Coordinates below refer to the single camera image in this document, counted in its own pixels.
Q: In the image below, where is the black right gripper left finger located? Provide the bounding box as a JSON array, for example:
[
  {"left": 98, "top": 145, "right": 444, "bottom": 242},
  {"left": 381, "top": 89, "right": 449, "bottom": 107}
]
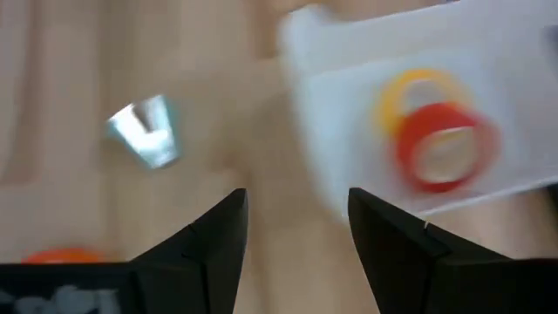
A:
[{"left": 0, "top": 187, "right": 250, "bottom": 314}]

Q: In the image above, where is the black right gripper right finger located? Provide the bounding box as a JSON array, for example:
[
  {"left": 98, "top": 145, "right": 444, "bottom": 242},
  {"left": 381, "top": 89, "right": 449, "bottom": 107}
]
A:
[{"left": 347, "top": 187, "right": 558, "bottom": 314}]

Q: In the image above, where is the red tape roll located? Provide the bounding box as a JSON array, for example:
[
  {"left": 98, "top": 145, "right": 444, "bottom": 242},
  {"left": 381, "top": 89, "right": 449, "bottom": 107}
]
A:
[{"left": 393, "top": 100, "right": 502, "bottom": 195}]

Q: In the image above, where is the yellow tape roll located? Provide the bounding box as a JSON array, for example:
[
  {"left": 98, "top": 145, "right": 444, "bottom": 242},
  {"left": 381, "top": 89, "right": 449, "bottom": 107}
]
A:
[{"left": 373, "top": 67, "right": 473, "bottom": 137}]

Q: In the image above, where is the orange tape roll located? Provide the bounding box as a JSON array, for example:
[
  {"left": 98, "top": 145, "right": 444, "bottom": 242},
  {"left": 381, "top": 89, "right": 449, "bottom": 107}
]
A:
[{"left": 20, "top": 247, "right": 106, "bottom": 266}]

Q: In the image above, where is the white plastic bin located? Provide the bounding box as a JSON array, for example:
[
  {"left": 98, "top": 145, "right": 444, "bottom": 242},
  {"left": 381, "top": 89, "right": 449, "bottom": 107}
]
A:
[{"left": 277, "top": 0, "right": 558, "bottom": 222}]

